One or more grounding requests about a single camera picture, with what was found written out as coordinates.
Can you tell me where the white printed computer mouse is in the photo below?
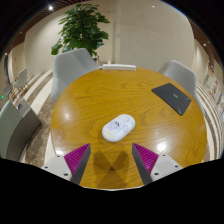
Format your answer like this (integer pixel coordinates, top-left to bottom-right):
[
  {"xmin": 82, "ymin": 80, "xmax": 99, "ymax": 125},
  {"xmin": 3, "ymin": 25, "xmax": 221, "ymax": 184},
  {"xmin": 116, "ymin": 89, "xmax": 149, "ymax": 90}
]
[{"xmin": 101, "ymin": 113, "xmax": 137, "ymax": 144}]

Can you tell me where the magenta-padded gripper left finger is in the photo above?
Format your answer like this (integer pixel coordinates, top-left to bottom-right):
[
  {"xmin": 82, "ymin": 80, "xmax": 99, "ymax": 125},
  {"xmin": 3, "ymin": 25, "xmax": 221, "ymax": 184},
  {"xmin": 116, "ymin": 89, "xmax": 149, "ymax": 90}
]
[{"xmin": 41, "ymin": 143, "xmax": 92, "ymax": 186}]

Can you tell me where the black mouse pad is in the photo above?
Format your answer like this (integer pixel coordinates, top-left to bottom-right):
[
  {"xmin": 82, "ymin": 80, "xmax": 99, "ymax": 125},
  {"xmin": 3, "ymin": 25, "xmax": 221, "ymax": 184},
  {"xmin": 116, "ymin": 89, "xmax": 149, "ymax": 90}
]
[{"xmin": 150, "ymin": 82, "xmax": 193, "ymax": 117}]

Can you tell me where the white power strip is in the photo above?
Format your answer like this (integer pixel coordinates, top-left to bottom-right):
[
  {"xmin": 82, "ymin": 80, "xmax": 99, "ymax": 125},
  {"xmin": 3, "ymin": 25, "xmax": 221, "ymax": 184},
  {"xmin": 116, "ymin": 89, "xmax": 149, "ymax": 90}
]
[{"xmin": 101, "ymin": 63, "xmax": 138, "ymax": 72}]

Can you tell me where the grey upholstered chair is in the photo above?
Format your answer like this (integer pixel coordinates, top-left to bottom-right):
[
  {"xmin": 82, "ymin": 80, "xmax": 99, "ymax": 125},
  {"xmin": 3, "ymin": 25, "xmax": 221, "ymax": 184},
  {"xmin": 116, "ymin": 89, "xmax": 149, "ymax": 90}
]
[
  {"xmin": 157, "ymin": 59, "xmax": 205, "ymax": 115},
  {"xmin": 50, "ymin": 47, "xmax": 101, "ymax": 104},
  {"xmin": 0, "ymin": 97, "xmax": 43, "ymax": 163}
]

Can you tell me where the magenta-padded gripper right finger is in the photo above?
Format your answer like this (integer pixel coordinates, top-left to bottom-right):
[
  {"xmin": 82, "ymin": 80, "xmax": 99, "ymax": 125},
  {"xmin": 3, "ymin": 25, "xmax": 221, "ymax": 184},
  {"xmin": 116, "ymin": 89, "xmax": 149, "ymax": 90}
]
[{"xmin": 131, "ymin": 142, "xmax": 184, "ymax": 186}]

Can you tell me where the small grey chair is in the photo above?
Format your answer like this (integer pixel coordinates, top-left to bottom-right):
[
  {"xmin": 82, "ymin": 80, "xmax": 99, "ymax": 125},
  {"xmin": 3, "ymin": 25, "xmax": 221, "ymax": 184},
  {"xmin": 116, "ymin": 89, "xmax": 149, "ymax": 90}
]
[{"xmin": 13, "ymin": 67, "xmax": 30, "ymax": 96}]

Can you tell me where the green potted plant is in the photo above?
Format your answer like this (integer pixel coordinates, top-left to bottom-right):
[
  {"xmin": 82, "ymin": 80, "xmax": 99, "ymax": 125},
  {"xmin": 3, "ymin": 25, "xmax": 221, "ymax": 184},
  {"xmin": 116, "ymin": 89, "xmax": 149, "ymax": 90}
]
[{"xmin": 50, "ymin": 3, "xmax": 111, "ymax": 63}]

